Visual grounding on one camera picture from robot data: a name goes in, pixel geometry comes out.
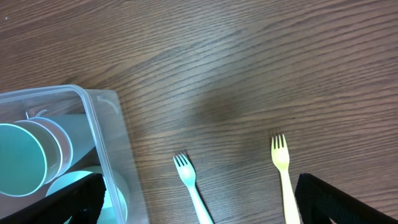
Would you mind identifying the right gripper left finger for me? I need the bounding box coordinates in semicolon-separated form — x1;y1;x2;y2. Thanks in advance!
1;173;106;224

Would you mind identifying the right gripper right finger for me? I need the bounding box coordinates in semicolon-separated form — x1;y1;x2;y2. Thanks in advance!
295;173;397;224

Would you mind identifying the teal bowl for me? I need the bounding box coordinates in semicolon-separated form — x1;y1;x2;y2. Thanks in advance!
46;166;130;224

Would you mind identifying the clear plastic container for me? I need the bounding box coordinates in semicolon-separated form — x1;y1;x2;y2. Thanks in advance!
1;85;149;223

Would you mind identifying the yellow plastic fork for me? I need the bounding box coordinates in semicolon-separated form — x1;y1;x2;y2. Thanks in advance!
271;134;301;224

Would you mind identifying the teal top cup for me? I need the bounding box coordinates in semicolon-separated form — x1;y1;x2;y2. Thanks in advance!
1;120;62;197

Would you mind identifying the light blue plastic fork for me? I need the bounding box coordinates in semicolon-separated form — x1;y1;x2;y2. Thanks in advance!
173;153;214;224

